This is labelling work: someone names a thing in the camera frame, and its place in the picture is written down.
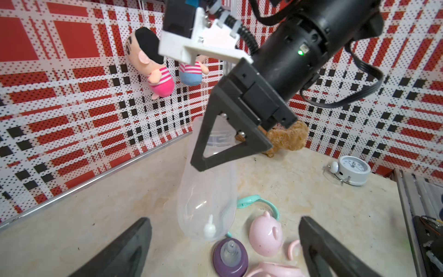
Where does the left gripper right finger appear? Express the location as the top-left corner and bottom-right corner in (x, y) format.
(298, 216), (379, 277)

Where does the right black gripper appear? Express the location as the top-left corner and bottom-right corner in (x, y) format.
(190, 58), (298, 172)

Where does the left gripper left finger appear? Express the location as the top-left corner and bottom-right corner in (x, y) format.
(71, 217), (152, 277)

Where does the clear baby bottle top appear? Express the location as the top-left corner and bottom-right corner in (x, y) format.
(177, 116), (237, 241)

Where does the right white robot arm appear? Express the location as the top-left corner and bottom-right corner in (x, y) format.
(190, 1), (384, 172)

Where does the brown teddy bear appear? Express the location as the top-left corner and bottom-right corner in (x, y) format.
(259, 121), (309, 158)

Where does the pink pig cap right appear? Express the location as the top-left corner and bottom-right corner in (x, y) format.
(249, 211), (283, 257)

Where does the small white alarm clock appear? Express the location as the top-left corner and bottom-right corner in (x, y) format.
(328, 155), (371, 187)

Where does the doll with blue pants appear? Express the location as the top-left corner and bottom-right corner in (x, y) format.
(179, 55), (210, 87)

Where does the doll with pink pants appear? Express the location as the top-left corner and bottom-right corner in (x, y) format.
(124, 27), (175, 100)

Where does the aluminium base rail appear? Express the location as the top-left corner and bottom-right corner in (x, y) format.
(393, 169), (443, 277)

